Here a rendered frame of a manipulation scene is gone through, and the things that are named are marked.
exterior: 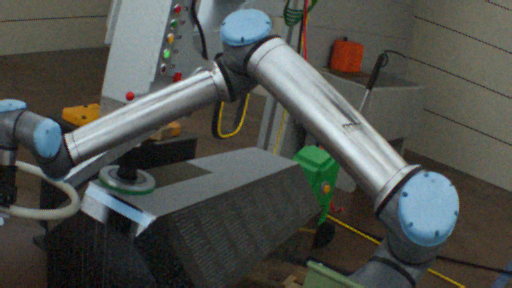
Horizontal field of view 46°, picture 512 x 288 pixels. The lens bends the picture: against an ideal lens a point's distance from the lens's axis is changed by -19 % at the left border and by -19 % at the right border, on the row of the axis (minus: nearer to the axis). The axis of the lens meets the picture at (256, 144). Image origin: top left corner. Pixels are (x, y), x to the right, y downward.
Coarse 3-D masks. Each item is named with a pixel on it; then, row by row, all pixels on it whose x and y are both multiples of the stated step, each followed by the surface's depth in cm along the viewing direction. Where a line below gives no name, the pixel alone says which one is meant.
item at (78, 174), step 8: (160, 128) 246; (144, 136) 239; (128, 144) 232; (136, 144) 236; (112, 152) 225; (120, 152) 229; (88, 160) 224; (96, 160) 217; (104, 160) 222; (112, 160) 226; (72, 168) 218; (80, 168) 211; (88, 168) 214; (96, 168) 219; (72, 176) 207; (80, 176) 211; (88, 176) 216; (72, 184) 208
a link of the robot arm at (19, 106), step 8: (0, 104) 157; (8, 104) 156; (16, 104) 157; (24, 104) 160; (0, 112) 156; (8, 112) 156; (16, 112) 157; (0, 120) 157; (8, 120) 156; (0, 128) 157; (8, 128) 156; (0, 136) 157; (8, 136) 158; (0, 144) 158; (8, 144) 158; (16, 144) 161
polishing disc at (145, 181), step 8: (104, 168) 248; (112, 168) 251; (104, 176) 241; (112, 176) 243; (144, 176) 251; (112, 184) 237; (120, 184) 237; (128, 184) 239; (136, 184) 241; (144, 184) 243; (152, 184) 245
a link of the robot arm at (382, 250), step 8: (384, 240) 157; (384, 248) 154; (384, 256) 152; (392, 256) 151; (400, 264) 149; (408, 264) 148; (416, 264) 148; (424, 264) 149; (408, 272) 149; (416, 272) 150; (424, 272) 153; (416, 280) 151
